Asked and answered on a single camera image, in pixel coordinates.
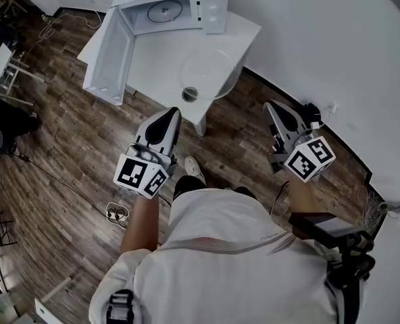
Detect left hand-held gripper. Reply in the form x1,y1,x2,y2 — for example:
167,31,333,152
114,107,182,200

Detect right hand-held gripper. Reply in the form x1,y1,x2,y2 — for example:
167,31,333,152
263,100,337,183

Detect clear glass turntable plate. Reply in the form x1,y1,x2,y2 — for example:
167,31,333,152
180,47,240,101

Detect person's right forearm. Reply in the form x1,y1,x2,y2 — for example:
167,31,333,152
286,176,320,217

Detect person's left forearm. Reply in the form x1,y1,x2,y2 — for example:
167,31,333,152
120,190,170,253

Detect person's white shoe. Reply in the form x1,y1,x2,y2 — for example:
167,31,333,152
184,155,207,184

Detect person's black trousers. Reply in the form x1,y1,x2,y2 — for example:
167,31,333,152
172,175,259,203

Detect white square table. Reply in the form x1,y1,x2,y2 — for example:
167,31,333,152
77,10,262,136

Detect white power strip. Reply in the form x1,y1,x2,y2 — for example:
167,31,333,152
105,200,131,223

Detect person's white shirt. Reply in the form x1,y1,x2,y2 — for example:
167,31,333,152
89,187,358,324

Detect white chair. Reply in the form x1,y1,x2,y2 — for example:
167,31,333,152
0,41,46,107

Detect white flat board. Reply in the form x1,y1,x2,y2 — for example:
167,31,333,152
34,298,65,324

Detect black plug with cable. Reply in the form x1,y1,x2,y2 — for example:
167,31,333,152
300,102,324,130

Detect turntable roller ring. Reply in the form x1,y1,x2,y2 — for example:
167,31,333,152
147,0,183,23

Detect bundle of thin wires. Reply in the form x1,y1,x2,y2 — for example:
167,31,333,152
356,184,391,231

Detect white floor cable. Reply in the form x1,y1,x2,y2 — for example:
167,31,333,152
26,10,103,60

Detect black and white strap buckle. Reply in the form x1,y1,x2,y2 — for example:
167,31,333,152
106,288,136,324

